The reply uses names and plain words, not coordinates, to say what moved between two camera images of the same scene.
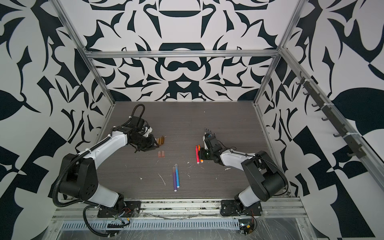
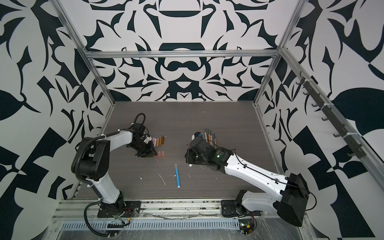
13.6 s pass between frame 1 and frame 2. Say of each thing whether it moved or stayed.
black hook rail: stayed
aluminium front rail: stayed
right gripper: moved
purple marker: moved
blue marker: stayed
